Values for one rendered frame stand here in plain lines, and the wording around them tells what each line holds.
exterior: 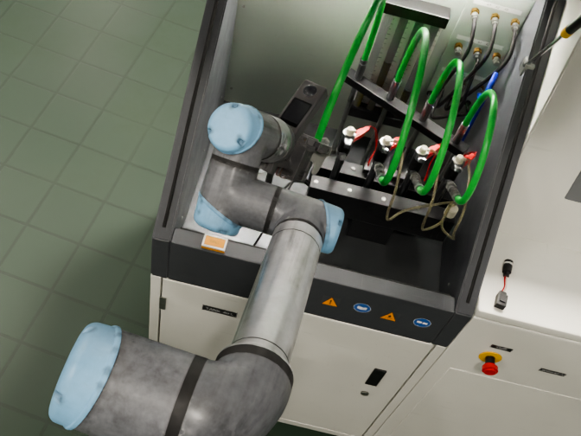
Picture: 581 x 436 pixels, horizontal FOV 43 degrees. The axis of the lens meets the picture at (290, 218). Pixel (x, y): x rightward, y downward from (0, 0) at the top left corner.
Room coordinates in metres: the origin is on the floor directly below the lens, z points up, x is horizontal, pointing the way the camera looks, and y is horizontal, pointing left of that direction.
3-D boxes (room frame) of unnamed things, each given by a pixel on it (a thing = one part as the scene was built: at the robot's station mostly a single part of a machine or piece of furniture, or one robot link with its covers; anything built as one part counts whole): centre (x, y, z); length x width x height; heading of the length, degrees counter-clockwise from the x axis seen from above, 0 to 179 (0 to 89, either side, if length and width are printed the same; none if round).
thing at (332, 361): (0.82, -0.08, 0.44); 0.65 x 0.02 x 0.68; 94
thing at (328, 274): (0.83, -0.08, 0.87); 0.62 x 0.04 x 0.16; 94
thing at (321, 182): (1.08, -0.19, 0.91); 0.34 x 0.10 x 0.15; 94
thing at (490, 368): (0.82, -0.53, 0.80); 0.05 x 0.04 x 0.05; 94
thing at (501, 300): (0.91, -0.48, 0.99); 0.12 x 0.02 x 0.02; 175
